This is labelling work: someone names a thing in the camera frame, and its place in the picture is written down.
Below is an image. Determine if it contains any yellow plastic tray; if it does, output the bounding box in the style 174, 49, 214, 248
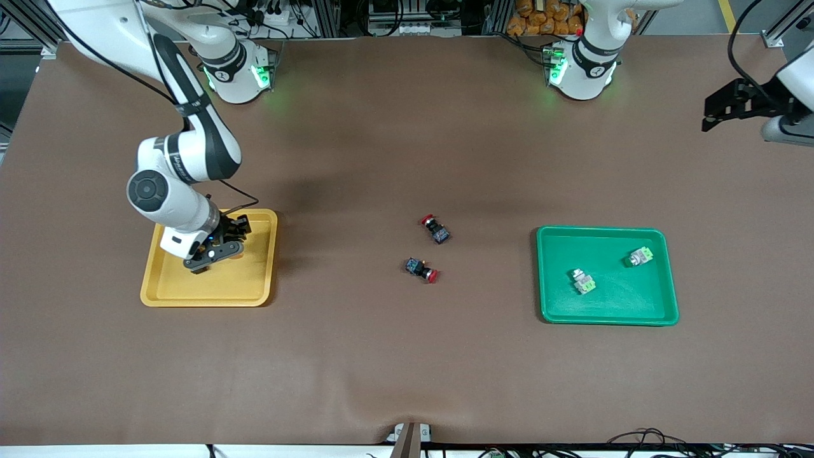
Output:
140, 209, 279, 308

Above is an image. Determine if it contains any green plastic tray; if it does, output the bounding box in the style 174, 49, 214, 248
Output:
536, 226, 680, 327

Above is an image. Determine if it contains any pile of orange bags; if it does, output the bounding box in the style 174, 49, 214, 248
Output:
507, 0, 584, 37

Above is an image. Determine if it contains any brown table mat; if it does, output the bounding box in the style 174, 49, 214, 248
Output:
0, 35, 814, 446

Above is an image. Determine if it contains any white power strip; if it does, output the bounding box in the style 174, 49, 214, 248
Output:
251, 5, 294, 27

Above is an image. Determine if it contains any white socket bar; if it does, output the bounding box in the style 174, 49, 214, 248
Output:
368, 19, 441, 37

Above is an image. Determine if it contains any metal table edge clamp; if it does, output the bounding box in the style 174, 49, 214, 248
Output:
385, 422, 434, 458

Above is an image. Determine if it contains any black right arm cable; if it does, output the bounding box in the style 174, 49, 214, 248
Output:
48, 0, 260, 217

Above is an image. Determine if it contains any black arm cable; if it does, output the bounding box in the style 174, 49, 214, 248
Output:
727, 0, 764, 83
48, 0, 260, 217

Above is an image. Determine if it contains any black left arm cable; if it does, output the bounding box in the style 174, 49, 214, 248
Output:
727, 0, 764, 83

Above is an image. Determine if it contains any red push button switch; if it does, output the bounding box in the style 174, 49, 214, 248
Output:
420, 214, 452, 245
405, 257, 439, 284

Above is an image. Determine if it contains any black cable bundle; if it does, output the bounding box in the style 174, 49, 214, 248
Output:
601, 428, 814, 458

